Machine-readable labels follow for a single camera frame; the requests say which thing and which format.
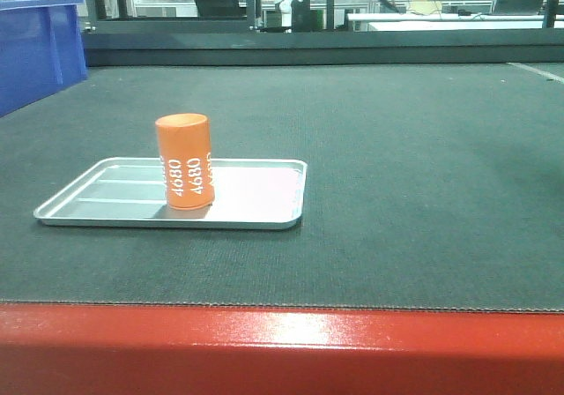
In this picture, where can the orange capacitor cylinder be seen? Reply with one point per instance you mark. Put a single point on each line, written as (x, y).
(184, 142)

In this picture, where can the silver metal tray on conveyor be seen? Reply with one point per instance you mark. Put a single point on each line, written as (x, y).
(129, 192)

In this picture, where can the dark conveyor belt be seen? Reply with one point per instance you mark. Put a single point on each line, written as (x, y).
(429, 186)

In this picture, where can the blue bin on conveyor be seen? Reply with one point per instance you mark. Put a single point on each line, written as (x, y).
(42, 51)

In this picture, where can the red conveyor front edge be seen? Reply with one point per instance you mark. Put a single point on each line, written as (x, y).
(111, 349)

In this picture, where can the white background table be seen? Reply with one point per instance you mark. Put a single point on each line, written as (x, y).
(406, 22)

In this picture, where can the dark conveyor back rail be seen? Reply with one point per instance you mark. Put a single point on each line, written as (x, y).
(543, 45)

